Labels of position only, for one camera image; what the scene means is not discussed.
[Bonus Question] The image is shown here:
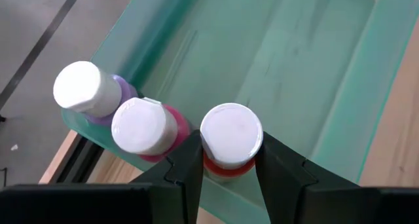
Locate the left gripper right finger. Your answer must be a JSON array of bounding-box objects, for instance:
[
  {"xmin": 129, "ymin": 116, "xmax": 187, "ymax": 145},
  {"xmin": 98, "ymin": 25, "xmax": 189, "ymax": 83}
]
[{"xmin": 254, "ymin": 131, "xmax": 361, "ymax": 224}]

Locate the teal translucent plastic bin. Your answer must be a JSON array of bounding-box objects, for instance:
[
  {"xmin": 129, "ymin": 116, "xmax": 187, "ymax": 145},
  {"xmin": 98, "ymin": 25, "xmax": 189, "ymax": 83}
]
[{"xmin": 60, "ymin": 0, "xmax": 419, "ymax": 224}]

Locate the small magenta paint bottle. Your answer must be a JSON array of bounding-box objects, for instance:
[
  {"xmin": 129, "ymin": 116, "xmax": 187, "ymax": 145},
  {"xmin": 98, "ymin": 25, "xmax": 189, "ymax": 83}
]
[{"xmin": 110, "ymin": 96, "xmax": 192, "ymax": 164}]

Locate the small red paint bottle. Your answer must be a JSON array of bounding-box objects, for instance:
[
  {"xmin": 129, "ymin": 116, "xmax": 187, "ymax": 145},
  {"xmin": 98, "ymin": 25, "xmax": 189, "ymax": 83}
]
[{"xmin": 199, "ymin": 102, "xmax": 264, "ymax": 184}]

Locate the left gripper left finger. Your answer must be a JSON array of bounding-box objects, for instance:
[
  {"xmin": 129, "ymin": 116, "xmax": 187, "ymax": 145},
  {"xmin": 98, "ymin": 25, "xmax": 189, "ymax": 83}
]
[{"xmin": 130, "ymin": 128, "xmax": 205, "ymax": 224}]

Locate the small purple paint bottle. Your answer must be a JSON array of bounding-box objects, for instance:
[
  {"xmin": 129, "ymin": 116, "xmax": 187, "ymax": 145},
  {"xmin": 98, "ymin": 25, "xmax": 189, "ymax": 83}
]
[{"xmin": 52, "ymin": 60, "xmax": 139, "ymax": 127}]

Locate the black aluminium table frame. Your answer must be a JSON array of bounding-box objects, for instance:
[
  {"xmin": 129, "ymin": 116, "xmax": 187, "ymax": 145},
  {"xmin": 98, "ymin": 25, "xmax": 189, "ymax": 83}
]
[{"xmin": 54, "ymin": 134, "xmax": 105, "ymax": 185}]

